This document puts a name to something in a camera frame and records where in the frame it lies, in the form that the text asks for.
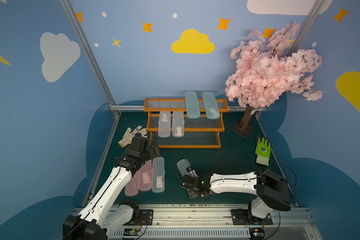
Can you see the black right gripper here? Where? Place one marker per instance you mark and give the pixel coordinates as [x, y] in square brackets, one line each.
[187, 182]

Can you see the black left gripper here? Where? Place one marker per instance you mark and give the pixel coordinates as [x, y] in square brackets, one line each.
[141, 142]

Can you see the clear pencil case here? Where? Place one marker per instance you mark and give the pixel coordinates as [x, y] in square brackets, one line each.
[185, 168]
[164, 124]
[158, 175]
[178, 122]

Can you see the teal pencil case plain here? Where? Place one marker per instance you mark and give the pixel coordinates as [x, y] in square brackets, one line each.
[192, 105]

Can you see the teal pencil case with label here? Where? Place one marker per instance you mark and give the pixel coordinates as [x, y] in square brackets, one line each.
[211, 106]

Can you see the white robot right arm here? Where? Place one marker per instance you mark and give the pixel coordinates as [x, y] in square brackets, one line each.
[271, 190]

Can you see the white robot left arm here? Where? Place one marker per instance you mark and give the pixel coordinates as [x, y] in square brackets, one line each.
[94, 222]

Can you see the pink pencil case inner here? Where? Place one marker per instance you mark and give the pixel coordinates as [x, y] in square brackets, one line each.
[145, 177]

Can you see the pink pencil case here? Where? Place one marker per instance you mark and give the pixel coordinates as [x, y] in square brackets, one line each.
[145, 177]
[132, 188]

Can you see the pink pencil case outer left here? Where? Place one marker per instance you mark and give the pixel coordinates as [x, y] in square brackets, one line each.
[132, 188]

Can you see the orange wooden three-tier shelf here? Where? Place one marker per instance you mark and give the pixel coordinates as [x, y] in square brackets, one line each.
[200, 133]

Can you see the white cotton work glove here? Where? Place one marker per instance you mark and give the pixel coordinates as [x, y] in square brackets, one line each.
[129, 134]

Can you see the aluminium rear crossbar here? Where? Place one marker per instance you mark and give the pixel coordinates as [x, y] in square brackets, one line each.
[138, 108]

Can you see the green and black work glove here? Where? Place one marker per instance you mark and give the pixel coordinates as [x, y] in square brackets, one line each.
[263, 151]

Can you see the right green circuit board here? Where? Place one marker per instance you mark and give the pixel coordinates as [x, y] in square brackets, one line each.
[257, 234]

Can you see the green circuit board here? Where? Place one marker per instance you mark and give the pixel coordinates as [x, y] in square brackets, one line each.
[257, 234]
[131, 233]

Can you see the left green circuit board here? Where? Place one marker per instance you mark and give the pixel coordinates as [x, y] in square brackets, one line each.
[131, 233]

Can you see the pink artificial blossom tree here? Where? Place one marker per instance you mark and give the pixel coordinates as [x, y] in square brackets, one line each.
[263, 73]

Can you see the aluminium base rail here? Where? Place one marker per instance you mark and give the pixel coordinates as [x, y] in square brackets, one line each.
[215, 221]

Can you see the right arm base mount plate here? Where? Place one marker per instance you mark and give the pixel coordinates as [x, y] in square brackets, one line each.
[244, 217]

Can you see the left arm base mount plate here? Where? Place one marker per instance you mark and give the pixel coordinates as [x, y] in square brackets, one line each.
[142, 217]

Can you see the aluminium frame post left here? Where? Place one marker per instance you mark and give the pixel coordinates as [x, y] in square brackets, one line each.
[79, 31]

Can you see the aluminium frame post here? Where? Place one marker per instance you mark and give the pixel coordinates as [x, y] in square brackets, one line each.
[306, 26]
[79, 31]

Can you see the aluminium frame post right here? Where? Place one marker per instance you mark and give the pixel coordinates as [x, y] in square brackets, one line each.
[306, 26]

